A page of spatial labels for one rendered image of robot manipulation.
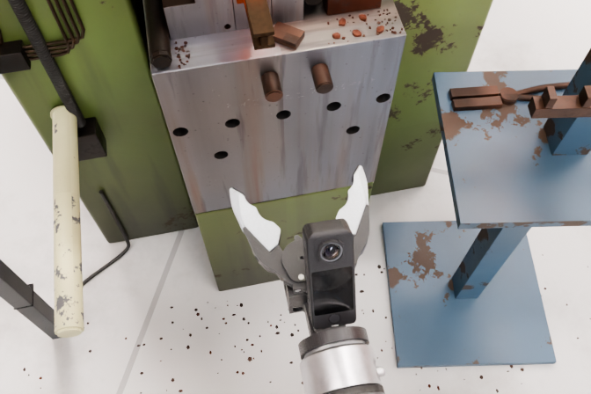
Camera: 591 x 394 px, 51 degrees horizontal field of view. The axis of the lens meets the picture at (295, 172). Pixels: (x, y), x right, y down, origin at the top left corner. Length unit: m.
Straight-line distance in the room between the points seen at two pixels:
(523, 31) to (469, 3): 1.07
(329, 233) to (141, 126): 0.83
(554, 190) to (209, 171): 0.59
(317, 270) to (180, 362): 1.11
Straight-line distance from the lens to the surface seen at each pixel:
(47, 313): 1.64
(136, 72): 1.22
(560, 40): 2.36
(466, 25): 1.33
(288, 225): 1.41
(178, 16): 0.93
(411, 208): 1.84
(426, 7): 1.24
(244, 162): 1.14
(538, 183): 1.07
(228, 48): 0.94
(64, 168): 1.20
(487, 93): 1.13
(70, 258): 1.12
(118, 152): 1.43
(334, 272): 0.60
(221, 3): 0.92
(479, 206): 1.02
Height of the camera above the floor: 1.61
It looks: 60 degrees down
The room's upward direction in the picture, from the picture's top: straight up
